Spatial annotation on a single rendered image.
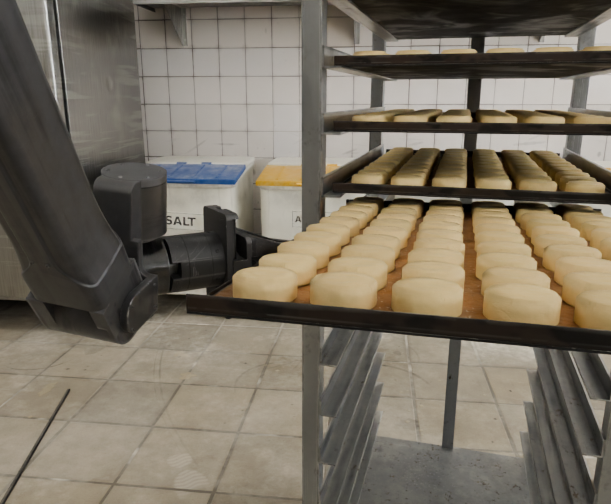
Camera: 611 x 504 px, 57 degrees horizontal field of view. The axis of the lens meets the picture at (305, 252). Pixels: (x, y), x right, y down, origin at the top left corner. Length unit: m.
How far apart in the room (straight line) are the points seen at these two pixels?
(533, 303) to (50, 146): 0.32
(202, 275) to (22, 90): 0.27
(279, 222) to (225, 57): 1.10
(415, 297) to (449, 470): 1.25
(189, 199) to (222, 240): 2.20
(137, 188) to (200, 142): 2.90
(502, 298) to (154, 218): 0.30
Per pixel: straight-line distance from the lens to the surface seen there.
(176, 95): 3.43
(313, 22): 0.83
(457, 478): 1.60
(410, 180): 0.86
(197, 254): 0.56
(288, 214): 2.66
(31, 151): 0.37
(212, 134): 3.37
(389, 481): 1.56
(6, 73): 0.35
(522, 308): 0.40
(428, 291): 0.40
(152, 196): 0.52
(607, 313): 0.41
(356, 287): 0.40
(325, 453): 1.03
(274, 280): 0.42
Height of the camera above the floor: 1.09
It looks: 15 degrees down
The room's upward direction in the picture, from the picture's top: straight up
